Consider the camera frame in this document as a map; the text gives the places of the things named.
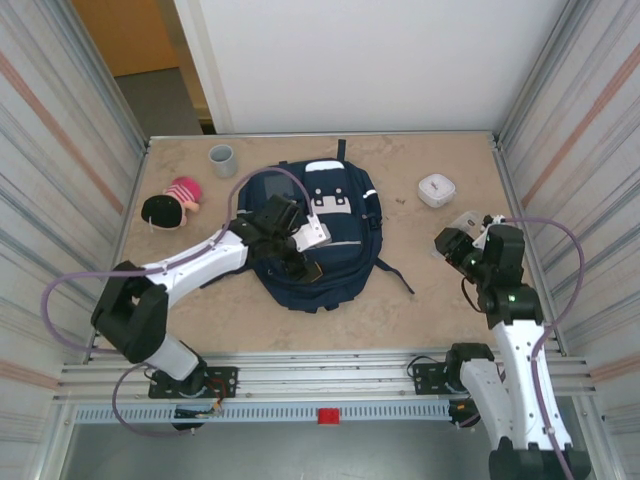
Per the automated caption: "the navy blue backpack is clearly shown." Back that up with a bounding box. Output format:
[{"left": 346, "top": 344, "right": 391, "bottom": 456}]
[{"left": 199, "top": 139, "right": 415, "bottom": 314}]

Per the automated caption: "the doll with pink striped hat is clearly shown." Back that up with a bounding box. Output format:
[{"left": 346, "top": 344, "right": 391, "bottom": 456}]
[{"left": 140, "top": 175, "right": 205, "bottom": 235}]

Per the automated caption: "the white earbuds case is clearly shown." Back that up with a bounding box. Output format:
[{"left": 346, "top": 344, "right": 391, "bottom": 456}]
[{"left": 417, "top": 172, "right": 457, "bottom": 209}]

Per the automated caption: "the grey cup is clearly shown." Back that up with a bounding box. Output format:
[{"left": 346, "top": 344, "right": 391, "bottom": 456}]
[{"left": 208, "top": 144, "right": 238, "bottom": 178}]

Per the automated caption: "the blue binder clip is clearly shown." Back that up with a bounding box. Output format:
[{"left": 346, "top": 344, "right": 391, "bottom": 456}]
[{"left": 535, "top": 398, "right": 568, "bottom": 437}]

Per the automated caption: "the brown wooden door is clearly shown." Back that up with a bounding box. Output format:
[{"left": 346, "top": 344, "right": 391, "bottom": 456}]
[{"left": 71, "top": 0, "right": 180, "bottom": 79}]

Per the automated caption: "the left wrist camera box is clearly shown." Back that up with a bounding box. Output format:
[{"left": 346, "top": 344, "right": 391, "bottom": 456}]
[{"left": 294, "top": 214, "right": 332, "bottom": 251}]

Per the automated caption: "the right gripper thin black cable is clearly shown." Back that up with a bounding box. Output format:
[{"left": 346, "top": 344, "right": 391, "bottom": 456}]
[{"left": 460, "top": 275, "right": 484, "bottom": 314}]

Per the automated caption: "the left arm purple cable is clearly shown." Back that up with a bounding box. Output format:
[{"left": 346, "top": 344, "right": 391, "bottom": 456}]
[{"left": 40, "top": 168, "right": 321, "bottom": 441}]

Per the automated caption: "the aluminium mounting rail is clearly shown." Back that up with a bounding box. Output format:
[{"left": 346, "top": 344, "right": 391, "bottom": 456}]
[{"left": 52, "top": 349, "right": 599, "bottom": 404}]

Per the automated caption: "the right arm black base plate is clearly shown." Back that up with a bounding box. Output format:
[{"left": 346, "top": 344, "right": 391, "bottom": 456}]
[{"left": 411, "top": 360, "right": 503, "bottom": 396}]

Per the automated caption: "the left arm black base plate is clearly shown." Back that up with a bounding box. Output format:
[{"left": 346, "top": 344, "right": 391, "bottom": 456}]
[{"left": 148, "top": 366, "right": 239, "bottom": 400}]

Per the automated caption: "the slotted grey cable duct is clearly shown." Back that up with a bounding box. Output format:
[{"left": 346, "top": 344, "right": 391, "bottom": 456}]
[{"left": 72, "top": 403, "right": 454, "bottom": 424}]

